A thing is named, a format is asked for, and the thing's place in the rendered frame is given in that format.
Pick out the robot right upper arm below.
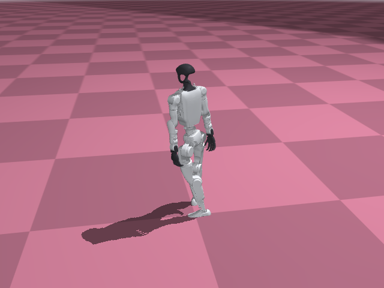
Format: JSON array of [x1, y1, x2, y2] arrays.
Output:
[[198, 86, 209, 116]]

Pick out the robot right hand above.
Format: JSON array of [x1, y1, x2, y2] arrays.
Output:
[[204, 129, 216, 151]]

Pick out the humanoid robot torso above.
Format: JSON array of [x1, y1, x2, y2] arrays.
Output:
[[175, 84, 202, 149]]

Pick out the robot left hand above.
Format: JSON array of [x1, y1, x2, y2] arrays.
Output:
[[170, 145, 183, 167]]

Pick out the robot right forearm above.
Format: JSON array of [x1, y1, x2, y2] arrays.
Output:
[[202, 112, 214, 134]]

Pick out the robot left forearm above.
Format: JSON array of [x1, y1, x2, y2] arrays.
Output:
[[167, 121, 178, 151]]

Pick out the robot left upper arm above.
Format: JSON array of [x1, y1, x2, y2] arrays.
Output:
[[167, 93, 181, 127]]

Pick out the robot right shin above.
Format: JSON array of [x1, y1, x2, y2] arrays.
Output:
[[193, 164, 202, 198]]

